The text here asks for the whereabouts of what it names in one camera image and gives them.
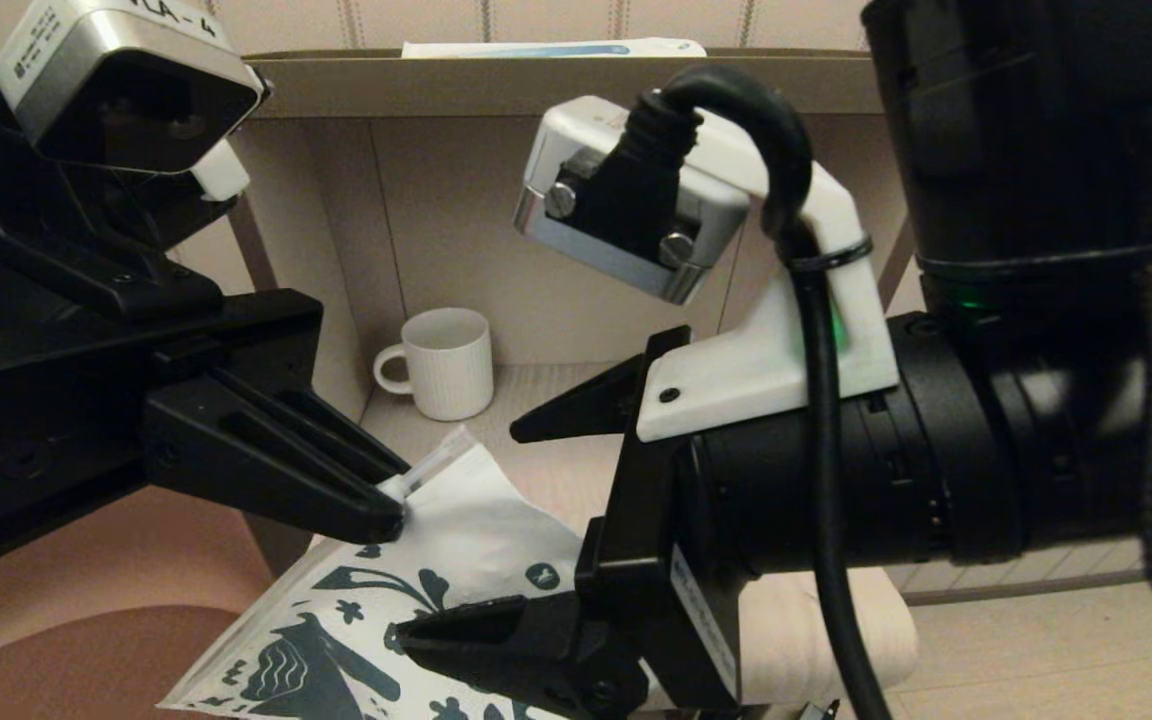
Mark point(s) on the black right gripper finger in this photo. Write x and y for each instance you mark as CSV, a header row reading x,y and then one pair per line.
x,y
516,650

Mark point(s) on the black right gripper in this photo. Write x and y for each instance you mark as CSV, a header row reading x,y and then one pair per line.
x,y
836,500

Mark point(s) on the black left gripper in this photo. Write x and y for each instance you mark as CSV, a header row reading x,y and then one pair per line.
x,y
56,430

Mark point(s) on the white horse print pouch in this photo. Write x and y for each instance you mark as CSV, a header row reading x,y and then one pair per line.
x,y
456,540

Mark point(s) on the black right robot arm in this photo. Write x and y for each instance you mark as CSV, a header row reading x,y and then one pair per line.
x,y
1056,200

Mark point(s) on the white ribbed ceramic mug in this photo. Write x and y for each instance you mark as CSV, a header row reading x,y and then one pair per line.
x,y
451,370

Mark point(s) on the beige wooden desk shelf unit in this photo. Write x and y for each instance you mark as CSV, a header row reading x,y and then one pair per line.
x,y
556,200

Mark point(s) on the pink chair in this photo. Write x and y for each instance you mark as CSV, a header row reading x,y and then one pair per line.
x,y
66,620

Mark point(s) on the white blue toothbrush box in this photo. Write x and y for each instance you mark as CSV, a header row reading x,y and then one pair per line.
x,y
556,48

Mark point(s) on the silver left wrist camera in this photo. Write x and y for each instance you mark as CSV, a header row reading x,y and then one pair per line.
x,y
126,80

